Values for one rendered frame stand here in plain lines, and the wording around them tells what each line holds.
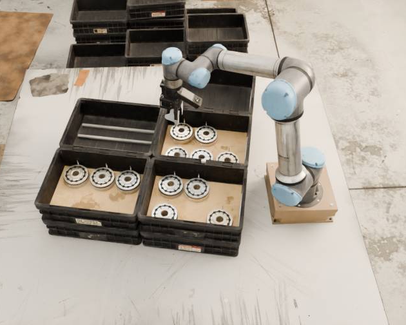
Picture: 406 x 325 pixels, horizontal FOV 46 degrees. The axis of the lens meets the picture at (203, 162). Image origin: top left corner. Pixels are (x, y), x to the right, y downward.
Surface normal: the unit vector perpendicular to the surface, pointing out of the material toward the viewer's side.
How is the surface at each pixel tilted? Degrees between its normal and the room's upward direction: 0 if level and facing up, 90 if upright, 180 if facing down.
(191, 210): 0
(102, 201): 0
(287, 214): 90
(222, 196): 0
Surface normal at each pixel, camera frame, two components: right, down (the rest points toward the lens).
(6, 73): 0.01, -0.63
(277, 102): -0.60, 0.50
